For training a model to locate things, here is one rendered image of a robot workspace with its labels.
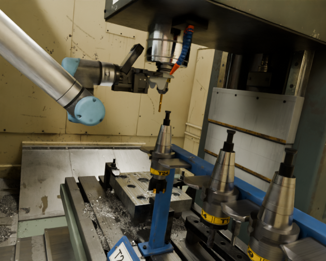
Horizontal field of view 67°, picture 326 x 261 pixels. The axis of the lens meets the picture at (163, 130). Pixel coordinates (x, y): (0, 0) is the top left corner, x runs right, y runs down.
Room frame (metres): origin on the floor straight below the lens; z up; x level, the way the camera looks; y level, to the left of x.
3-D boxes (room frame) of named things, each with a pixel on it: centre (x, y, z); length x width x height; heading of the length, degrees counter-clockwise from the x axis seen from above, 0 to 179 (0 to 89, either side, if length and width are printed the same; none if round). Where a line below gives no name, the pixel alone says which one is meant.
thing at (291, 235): (0.31, -0.17, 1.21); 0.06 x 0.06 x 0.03
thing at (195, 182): (0.46, -0.09, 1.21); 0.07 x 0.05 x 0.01; 119
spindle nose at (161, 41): (0.91, 0.02, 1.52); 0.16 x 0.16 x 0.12
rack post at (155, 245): (0.68, -0.03, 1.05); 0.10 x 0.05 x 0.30; 119
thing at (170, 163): (0.55, -0.03, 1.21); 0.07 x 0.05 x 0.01; 119
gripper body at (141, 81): (0.85, 0.13, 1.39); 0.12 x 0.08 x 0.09; 119
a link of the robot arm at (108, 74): (0.80, 0.20, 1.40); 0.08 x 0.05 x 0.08; 29
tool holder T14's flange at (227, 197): (0.41, -0.11, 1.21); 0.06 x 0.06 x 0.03
